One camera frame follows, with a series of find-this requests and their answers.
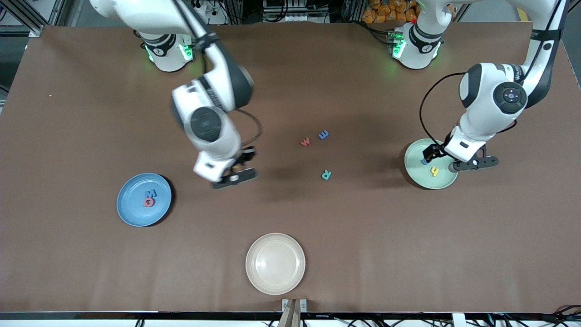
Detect green plate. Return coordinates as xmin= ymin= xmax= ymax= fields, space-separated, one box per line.
xmin=404 ymin=138 xmax=459 ymax=190

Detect beige plate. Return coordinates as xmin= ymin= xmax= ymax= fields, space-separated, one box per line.
xmin=245 ymin=233 xmax=306 ymax=296

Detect blue plate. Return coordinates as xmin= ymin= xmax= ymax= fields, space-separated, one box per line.
xmin=116 ymin=173 xmax=173 ymax=228

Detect white power strip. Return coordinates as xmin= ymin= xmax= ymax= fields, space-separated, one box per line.
xmin=175 ymin=0 xmax=227 ymax=25

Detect pile of orange objects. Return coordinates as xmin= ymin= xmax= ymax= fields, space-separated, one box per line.
xmin=362 ymin=0 xmax=420 ymax=24

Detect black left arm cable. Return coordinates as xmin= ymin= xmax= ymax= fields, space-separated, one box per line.
xmin=419 ymin=0 xmax=566 ymax=148

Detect black arm base cables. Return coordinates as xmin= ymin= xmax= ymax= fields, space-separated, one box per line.
xmin=352 ymin=18 xmax=395 ymax=48

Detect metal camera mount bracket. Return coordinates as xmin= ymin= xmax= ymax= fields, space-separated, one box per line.
xmin=281 ymin=298 xmax=307 ymax=327

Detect black cable bundle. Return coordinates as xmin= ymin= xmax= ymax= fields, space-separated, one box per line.
xmin=472 ymin=303 xmax=581 ymax=327

